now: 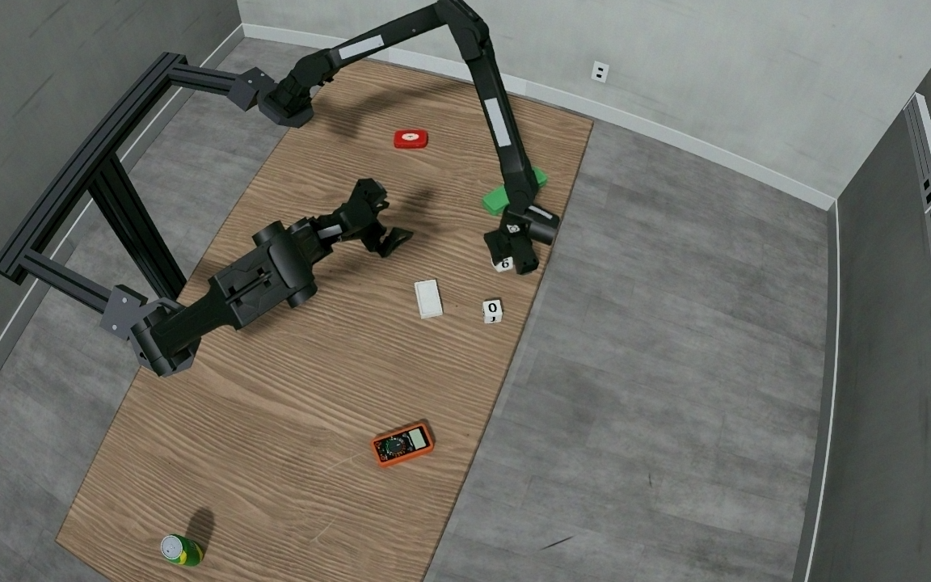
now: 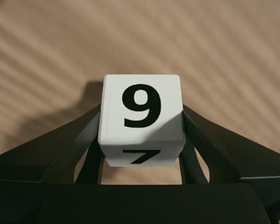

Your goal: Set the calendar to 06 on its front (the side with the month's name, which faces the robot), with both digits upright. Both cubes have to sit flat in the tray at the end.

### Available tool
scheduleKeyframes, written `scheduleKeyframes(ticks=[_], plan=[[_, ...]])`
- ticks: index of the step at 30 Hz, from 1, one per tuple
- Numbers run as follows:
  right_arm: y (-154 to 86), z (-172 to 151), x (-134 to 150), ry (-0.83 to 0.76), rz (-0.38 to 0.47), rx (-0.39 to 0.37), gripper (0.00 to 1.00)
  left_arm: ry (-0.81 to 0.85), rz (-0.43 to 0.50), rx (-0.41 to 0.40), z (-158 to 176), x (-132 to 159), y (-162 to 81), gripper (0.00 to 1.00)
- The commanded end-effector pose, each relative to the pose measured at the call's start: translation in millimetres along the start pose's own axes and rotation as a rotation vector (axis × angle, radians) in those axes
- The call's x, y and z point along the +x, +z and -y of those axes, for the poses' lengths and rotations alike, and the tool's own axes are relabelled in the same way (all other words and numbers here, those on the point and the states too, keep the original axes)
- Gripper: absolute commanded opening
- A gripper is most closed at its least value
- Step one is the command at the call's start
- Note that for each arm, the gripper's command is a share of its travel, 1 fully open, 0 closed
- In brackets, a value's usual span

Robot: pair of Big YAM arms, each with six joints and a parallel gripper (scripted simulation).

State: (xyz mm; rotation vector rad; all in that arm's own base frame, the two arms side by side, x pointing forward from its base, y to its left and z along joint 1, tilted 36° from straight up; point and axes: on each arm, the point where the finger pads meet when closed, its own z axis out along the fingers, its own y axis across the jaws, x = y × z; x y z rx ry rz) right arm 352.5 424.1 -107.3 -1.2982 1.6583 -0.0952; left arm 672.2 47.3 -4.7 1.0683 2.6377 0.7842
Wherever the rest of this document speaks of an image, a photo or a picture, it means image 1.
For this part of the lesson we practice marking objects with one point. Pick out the green drink can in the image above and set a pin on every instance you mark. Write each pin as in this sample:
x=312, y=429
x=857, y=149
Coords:
x=178, y=549

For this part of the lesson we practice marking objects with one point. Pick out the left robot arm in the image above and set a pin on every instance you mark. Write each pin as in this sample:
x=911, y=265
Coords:
x=291, y=94

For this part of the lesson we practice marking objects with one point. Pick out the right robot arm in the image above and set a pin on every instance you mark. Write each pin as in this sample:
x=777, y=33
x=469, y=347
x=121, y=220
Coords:
x=278, y=257

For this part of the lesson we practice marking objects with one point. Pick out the white number cube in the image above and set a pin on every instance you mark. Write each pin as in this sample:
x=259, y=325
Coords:
x=506, y=263
x=491, y=311

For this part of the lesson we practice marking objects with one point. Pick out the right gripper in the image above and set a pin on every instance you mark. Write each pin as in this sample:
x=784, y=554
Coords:
x=386, y=248

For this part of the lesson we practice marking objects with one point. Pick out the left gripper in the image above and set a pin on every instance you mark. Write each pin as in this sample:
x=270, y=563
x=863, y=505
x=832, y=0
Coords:
x=490, y=239

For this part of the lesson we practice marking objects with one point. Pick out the green flat bar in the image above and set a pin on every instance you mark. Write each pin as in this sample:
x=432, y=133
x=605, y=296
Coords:
x=496, y=201

